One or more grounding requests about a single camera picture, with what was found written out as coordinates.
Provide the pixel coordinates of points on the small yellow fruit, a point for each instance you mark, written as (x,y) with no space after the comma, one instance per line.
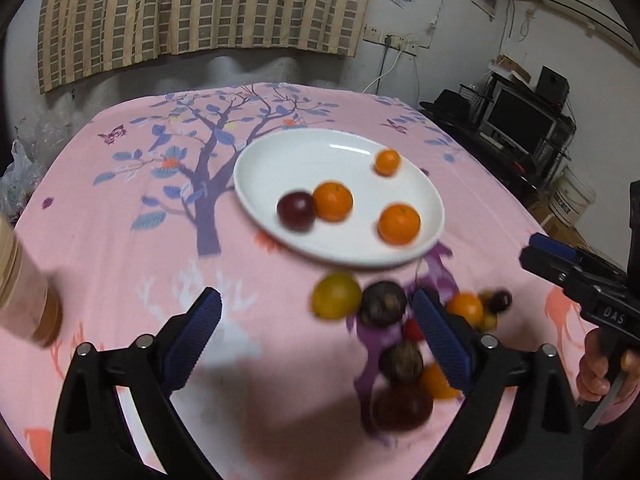
(489,321)

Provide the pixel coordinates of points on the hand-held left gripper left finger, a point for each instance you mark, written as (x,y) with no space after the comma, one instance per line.
(200,340)

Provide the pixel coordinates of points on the small orange mandarin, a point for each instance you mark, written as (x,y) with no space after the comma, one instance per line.
(388,162)

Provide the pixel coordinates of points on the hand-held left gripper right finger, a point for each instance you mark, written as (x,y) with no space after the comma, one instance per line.
(445,345)

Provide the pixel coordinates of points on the white oval plate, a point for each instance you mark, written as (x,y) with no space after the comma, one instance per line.
(310,160)

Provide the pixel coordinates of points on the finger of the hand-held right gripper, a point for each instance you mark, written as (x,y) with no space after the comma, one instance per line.
(547,244)
(545,265)

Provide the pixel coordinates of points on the black media stand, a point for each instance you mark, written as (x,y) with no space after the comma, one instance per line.
(500,160)

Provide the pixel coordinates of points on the white air conditioner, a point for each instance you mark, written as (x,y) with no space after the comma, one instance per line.
(585,2)

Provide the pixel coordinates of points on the computer monitor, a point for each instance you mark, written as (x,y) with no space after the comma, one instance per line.
(517,117)

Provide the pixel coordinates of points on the wrinkled dark passion fruit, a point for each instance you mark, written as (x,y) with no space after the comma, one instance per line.
(400,361)
(383,305)

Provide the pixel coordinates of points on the pink printed tablecloth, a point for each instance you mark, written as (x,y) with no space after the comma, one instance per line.
(125,260)

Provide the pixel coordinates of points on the dark red plum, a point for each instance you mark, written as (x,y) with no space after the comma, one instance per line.
(296,211)
(402,408)

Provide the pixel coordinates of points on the beige checked curtain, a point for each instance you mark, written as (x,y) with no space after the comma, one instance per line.
(200,5)

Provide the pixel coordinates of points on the black speaker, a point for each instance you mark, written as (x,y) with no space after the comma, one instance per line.
(553,85)

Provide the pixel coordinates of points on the white plastic bucket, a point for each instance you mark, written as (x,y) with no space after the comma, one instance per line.
(572,197)

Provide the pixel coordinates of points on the dark red cherry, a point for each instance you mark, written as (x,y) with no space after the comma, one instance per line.
(501,301)

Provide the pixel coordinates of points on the large cardboard box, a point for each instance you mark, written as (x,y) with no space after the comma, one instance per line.
(560,235)

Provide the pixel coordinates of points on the large orange mandarin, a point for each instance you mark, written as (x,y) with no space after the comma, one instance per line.
(337,297)

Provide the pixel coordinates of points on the small cardboard box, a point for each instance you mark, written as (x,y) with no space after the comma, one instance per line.
(510,67)

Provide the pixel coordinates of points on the person's right hand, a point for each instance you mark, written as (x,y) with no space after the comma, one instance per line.
(592,375)

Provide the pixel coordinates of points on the clear plastic bag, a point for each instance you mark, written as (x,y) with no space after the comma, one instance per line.
(35,150)

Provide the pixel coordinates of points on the black hat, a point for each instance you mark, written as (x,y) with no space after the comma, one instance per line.
(447,105)

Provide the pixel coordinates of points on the white wall outlet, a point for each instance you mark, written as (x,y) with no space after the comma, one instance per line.
(411,48)
(393,40)
(371,34)

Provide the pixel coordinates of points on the bright red cherry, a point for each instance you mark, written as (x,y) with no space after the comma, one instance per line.
(413,331)

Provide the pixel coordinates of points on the beige lidded bottle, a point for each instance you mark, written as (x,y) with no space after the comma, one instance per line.
(22,290)

